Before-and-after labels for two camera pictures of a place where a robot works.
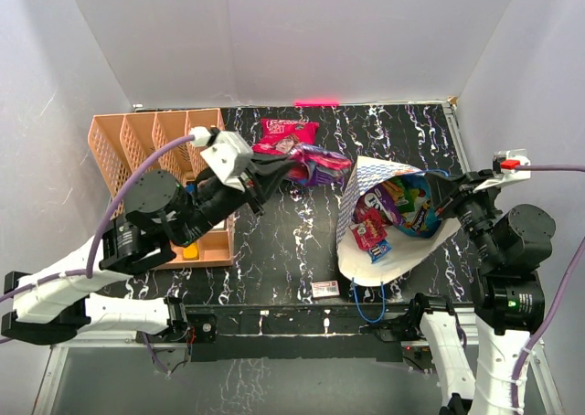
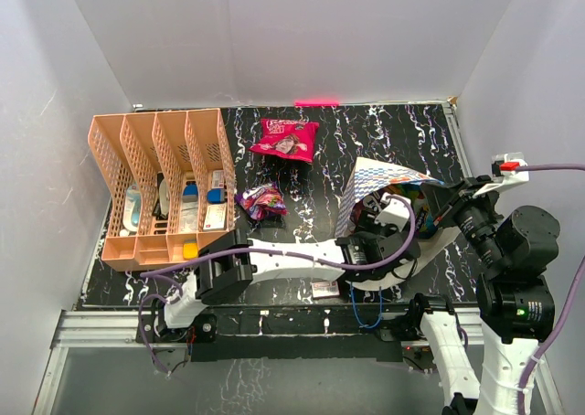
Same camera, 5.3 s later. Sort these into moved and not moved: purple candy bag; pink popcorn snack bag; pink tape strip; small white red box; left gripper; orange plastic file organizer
Moved: purple candy bag; left gripper
Not moved: pink tape strip; small white red box; orange plastic file organizer; pink popcorn snack bag
